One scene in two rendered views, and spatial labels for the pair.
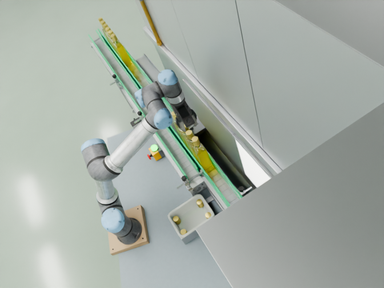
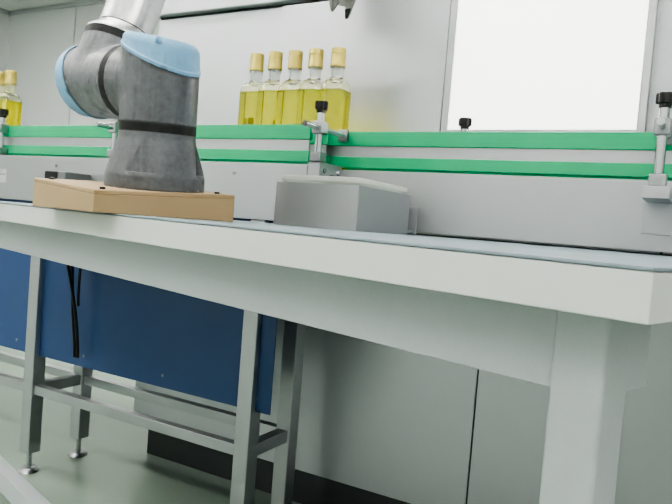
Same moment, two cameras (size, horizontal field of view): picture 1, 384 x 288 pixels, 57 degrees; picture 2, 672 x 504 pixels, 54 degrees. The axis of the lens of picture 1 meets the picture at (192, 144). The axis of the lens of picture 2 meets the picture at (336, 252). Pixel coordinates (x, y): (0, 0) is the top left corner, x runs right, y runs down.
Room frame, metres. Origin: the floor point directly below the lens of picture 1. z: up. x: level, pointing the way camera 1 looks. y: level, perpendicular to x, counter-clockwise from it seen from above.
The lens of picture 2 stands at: (0.14, 1.15, 0.76)
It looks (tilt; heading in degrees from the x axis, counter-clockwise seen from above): 2 degrees down; 309
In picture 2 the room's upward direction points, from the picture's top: 5 degrees clockwise
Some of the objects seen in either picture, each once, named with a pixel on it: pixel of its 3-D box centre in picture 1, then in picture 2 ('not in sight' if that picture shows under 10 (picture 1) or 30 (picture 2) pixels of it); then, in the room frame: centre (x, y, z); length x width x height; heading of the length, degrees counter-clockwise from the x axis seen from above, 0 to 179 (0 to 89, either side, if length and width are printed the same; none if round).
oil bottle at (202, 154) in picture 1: (203, 157); (333, 124); (1.14, -0.02, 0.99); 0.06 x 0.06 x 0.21; 10
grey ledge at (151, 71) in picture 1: (168, 93); not in sight; (1.87, 0.00, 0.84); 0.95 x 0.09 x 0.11; 10
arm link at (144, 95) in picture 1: (150, 97); not in sight; (1.13, 0.08, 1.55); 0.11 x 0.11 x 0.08; 5
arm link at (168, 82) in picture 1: (169, 83); not in sight; (1.16, -0.02, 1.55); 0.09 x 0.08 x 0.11; 95
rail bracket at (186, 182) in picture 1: (190, 180); (325, 133); (1.06, 0.09, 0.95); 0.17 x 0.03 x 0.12; 100
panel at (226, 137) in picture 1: (238, 151); (440, 64); (0.96, -0.19, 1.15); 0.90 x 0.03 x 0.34; 10
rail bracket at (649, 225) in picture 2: not in sight; (660, 165); (0.43, -0.02, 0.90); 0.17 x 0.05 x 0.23; 100
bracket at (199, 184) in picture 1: (197, 187); (325, 180); (1.06, 0.07, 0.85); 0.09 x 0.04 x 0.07; 100
